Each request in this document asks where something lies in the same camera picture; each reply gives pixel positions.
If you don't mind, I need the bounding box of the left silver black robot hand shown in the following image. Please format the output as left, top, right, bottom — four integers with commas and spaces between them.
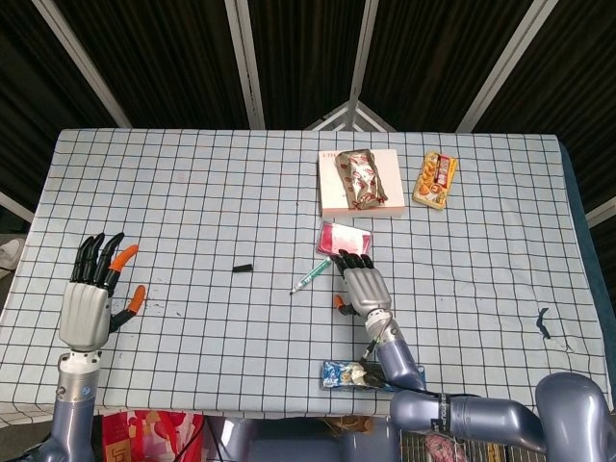
58, 232, 146, 352

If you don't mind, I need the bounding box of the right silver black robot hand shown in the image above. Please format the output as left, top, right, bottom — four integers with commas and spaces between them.
333, 248, 392, 319

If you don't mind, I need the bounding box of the green white marker pen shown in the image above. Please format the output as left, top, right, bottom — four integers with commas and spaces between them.
289, 256, 334, 295

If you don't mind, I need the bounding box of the pink snack packet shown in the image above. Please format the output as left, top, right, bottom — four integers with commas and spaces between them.
315, 220, 375, 260

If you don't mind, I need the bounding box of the blue cookie package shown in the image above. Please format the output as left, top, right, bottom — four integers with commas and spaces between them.
321, 360, 427, 392

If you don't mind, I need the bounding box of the white flat cardboard box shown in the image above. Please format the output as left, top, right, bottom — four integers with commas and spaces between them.
317, 148, 406, 218

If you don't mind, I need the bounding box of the crumpled foil snack wrapper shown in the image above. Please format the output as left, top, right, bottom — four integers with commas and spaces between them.
335, 148, 389, 213

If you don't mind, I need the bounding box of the yellow snack box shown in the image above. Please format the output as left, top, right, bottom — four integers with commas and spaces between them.
411, 151, 458, 211

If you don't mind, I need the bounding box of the blue checkered tablecloth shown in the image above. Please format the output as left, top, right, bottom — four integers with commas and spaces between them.
0, 127, 616, 432

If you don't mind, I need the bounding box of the brown paper bag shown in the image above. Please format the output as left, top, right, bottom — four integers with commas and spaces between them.
321, 416, 374, 434

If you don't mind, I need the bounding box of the red shopping bag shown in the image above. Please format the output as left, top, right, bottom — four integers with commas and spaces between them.
101, 409, 206, 462

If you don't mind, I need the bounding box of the blue-grey robot torso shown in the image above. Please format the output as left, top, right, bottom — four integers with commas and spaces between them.
206, 416, 400, 462

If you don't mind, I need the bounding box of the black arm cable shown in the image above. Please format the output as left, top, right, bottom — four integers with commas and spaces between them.
358, 340, 451, 400

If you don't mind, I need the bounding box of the white triangular metal frame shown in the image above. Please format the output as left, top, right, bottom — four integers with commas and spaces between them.
302, 99, 398, 133

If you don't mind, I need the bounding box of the metal wire basket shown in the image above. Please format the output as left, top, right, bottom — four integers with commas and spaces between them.
398, 429, 548, 462

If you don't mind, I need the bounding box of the white metal frame bar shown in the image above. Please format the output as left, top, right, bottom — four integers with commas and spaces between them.
455, 0, 562, 134
347, 0, 381, 105
31, 0, 134, 130
223, 0, 267, 130

